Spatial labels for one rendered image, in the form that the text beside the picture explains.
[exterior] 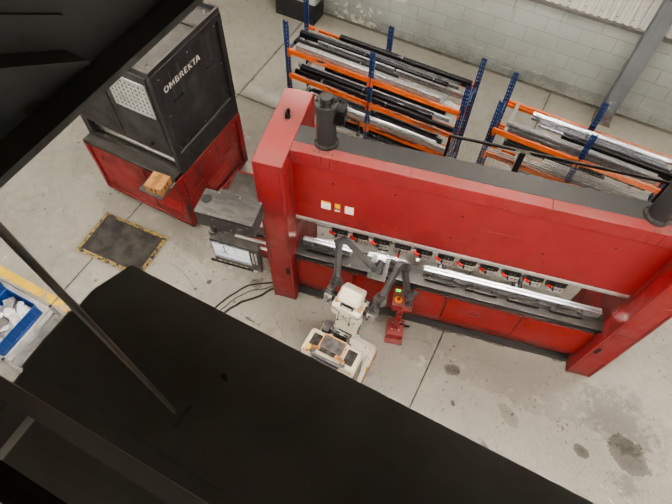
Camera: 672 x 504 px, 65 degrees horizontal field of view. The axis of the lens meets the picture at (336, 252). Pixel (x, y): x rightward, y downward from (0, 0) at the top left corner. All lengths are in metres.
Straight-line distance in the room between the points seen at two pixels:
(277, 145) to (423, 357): 2.85
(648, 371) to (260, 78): 6.28
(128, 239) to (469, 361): 4.19
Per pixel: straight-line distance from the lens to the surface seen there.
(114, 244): 6.82
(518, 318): 5.47
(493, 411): 5.83
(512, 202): 4.13
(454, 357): 5.91
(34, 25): 0.79
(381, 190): 4.28
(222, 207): 4.34
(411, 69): 6.21
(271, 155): 4.16
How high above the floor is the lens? 5.41
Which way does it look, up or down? 59 degrees down
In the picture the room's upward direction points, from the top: 2 degrees clockwise
